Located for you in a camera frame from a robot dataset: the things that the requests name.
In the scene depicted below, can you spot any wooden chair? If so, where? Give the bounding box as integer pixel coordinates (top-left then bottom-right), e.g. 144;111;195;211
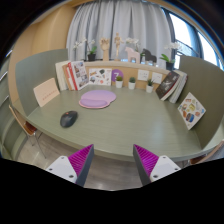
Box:
8;104;47;159
188;139;224;166

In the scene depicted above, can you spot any pink horse figure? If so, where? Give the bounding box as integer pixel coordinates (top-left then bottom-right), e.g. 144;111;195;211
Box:
124;46;141;64

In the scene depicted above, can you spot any white wall socket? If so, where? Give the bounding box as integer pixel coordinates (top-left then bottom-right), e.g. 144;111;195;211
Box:
137;69;150;82
151;71;164;85

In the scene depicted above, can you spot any brown book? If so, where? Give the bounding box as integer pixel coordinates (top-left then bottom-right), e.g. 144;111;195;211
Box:
62;63;74;92

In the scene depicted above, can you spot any black computer mouse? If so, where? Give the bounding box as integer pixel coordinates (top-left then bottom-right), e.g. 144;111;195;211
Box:
59;110;79;129

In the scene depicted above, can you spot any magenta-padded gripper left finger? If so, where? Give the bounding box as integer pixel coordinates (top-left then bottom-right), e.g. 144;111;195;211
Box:
45;143;95;188

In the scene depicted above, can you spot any small succulent in white pot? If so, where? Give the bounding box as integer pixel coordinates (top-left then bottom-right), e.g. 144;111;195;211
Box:
128;76;137;91
115;75;124;89
145;78;155;94

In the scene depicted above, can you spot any wooden hand model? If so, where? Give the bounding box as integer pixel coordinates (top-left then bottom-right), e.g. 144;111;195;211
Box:
99;37;111;62

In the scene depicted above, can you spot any wooden desk back shelf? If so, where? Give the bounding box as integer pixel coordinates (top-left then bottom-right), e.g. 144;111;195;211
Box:
68;60;172;92

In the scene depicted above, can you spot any dark cover book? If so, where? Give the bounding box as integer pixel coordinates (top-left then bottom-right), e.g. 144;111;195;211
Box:
155;70;181;101

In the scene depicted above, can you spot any large glass window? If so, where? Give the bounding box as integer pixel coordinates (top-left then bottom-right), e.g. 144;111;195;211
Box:
163;9;223;69

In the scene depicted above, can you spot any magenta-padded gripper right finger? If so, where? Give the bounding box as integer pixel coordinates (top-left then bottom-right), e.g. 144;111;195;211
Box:
133;143;182;187

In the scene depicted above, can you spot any white sticker sheet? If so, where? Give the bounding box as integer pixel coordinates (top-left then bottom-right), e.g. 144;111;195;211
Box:
88;67;113;87

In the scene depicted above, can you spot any beige card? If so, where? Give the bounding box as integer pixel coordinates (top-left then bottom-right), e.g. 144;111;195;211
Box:
33;77;61;108

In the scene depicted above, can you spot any purple round number sign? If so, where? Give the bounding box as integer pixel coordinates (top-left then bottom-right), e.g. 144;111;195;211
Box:
111;68;125;83

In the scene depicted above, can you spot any black horse figure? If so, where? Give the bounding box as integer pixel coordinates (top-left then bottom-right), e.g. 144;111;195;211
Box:
140;48;158;66

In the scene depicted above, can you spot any green divider panel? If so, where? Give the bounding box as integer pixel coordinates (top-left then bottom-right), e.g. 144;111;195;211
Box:
14;48;69;118
178;55;224;150

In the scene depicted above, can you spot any purple mouse pad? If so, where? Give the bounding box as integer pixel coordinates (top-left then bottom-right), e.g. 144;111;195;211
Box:
78;89;118;110

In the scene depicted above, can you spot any colourful picture card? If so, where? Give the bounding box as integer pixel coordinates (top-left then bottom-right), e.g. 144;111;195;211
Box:
177;92;207;131

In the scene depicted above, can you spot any red and white magazine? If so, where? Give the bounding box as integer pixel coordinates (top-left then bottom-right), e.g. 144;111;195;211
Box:
67;60;90;92

